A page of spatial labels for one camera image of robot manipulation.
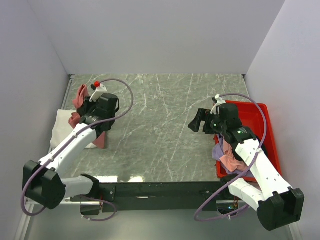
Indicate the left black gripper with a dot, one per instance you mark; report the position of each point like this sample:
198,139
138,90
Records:
84,110

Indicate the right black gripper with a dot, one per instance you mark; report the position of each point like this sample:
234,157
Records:
202,115

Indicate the dark pink t shirt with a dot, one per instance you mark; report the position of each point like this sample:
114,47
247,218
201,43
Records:
82,92

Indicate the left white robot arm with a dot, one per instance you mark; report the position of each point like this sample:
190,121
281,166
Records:
42,182

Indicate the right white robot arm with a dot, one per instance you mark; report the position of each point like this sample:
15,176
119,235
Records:
276,203

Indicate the lavender t shirt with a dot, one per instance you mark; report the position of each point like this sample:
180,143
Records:
217,153

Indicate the folded white t shirt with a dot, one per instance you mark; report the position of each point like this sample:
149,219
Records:
66,121

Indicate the light pink t shirt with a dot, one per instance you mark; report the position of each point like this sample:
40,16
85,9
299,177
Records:
229,161

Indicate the red plastic bin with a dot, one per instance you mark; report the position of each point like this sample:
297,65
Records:
251,117

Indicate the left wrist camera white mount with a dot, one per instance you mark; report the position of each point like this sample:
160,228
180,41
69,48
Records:
99,89

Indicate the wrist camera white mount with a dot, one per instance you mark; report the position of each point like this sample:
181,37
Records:
217,101
99,89

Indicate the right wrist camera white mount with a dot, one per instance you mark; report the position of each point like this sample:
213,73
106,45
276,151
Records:
217,101

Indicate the aluminium frame rail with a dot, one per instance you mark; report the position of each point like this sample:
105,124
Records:
57,195

